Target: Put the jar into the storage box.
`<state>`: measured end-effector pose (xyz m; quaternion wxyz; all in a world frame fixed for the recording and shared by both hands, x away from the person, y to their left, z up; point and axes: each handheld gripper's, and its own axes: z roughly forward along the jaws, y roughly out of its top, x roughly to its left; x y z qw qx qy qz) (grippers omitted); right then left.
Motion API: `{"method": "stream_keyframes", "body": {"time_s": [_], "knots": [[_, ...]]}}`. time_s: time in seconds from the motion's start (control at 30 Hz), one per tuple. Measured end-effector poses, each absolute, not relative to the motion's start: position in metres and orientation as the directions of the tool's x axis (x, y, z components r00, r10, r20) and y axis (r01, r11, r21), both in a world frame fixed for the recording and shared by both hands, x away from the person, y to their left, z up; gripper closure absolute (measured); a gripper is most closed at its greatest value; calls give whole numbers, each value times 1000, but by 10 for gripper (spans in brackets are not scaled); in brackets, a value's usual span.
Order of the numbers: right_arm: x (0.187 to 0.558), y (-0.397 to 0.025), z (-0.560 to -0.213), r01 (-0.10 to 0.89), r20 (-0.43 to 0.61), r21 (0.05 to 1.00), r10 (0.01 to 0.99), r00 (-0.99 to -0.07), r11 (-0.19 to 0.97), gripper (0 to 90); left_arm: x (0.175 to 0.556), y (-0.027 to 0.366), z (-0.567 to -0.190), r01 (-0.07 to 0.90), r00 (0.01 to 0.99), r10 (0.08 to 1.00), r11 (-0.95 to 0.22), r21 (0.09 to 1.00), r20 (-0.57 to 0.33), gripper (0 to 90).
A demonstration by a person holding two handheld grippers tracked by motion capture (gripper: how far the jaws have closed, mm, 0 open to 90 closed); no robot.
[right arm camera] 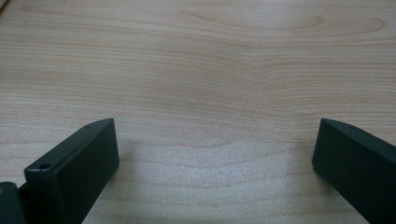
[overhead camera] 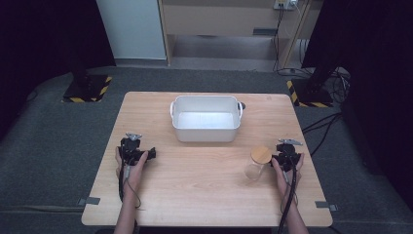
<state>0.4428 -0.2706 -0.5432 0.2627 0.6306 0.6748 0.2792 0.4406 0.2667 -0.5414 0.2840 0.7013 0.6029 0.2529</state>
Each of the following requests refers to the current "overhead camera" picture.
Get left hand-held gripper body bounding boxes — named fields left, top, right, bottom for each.
left=118, top=132, right=150, bottom=167

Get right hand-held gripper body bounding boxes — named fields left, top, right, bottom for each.
left=272, top=138, right=304, bottom=173

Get glass jar with wooden lid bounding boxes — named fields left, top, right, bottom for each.
left=244, top=145, right=274, bottom=182

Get white plastic bin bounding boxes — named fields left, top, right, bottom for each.
left=169, top=94, right=244, bottom=143

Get person's right hand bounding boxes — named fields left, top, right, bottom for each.
left=270, top=152, right=306, bottom=207

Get person's left hand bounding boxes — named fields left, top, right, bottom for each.
left=114, top=146, right=149, bottom=200

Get black striped stand base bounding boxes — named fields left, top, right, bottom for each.
left=60, top=48, right=114, bottom=104
left=285, top=58, right=342, bottom=108

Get black curtain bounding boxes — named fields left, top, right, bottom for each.
left=301, top=0, right=413, bottom=211
left=0, top=0, right=117, bottom=141

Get white panel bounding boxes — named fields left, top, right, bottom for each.
left=95, top=0, right=168, bottom=60

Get white power strip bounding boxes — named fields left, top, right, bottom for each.
left=273, top=0, right=298, bottom=11

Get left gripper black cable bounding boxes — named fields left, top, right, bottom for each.
left=118, top=164, right=142, bottom=210

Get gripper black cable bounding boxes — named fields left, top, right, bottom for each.
left=118, top=164, right=142, bottom=210
left=276, top=164, right=300, bottom=234

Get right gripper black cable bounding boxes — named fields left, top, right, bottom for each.
left=276, top=164, right=300, bottom=234

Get black floor cables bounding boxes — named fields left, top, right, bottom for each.
left=301, top=111, right=345, bottom=158

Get grey metal table bracket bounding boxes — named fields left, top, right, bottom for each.
left=314, top=200, right=339, bottom=213
left=77, top=196, right=101, bottom=207

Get tangled cable bundle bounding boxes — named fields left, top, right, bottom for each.
left=328, top=66, right=353, bottom=100

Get black hanging cable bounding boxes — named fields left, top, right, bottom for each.
left=272, top=7, right=284, bottom=72

